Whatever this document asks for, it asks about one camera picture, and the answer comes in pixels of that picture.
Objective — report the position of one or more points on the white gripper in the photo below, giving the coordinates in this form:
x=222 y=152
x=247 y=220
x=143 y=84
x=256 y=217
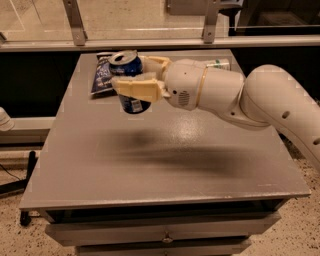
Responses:
x=184 y=83

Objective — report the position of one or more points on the blue pepsi can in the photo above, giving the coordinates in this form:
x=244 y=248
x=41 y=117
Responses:
x=127 y=63

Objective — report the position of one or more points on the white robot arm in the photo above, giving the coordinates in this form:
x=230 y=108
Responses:
x=268 y=96

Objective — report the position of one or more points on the white green soda can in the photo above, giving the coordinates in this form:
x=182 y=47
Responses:
x=219 y=63

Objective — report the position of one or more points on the dark blue chip bag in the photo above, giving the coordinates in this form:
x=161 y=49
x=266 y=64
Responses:
x=102 y=79

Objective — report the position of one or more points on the grey metal cabinet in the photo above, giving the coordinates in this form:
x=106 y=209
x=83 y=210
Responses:
x=101 y=164

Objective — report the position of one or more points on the grey cabinet drawer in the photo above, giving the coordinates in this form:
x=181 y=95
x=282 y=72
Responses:
x=162 y=229

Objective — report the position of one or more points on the white object at left edge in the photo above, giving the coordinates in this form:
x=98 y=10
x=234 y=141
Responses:
x=6 y=123

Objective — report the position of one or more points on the black stand leg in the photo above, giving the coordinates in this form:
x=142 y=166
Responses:
x=19 y=186

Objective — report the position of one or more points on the metal railing frame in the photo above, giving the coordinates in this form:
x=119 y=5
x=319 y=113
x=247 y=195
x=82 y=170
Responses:
x=89 y=25

